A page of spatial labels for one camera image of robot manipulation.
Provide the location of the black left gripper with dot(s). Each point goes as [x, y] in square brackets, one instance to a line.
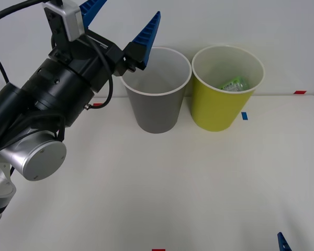
[94, 57]

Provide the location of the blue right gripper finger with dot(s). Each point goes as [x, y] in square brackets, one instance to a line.
[283, 243]

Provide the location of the green plastic bottle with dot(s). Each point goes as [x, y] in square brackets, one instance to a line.
[234, 85]

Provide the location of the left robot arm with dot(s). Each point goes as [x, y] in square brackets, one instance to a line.
[42, 157]

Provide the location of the grey waste bin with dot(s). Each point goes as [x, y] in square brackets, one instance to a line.
[157, 112]

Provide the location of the yellow-green waste bin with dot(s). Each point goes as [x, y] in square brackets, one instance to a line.
[217, 109]

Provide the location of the pale grey left wrist camera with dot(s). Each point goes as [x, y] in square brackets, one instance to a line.
[70, 18]

